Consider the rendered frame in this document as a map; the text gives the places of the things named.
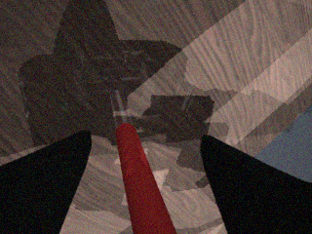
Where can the red peg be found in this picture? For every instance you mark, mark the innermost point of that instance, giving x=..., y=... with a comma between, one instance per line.
x=147, y=210

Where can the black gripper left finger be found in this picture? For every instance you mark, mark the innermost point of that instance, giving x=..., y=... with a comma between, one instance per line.
x=36, y=190

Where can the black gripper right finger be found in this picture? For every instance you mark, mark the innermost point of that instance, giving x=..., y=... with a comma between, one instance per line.
x=253, y=197

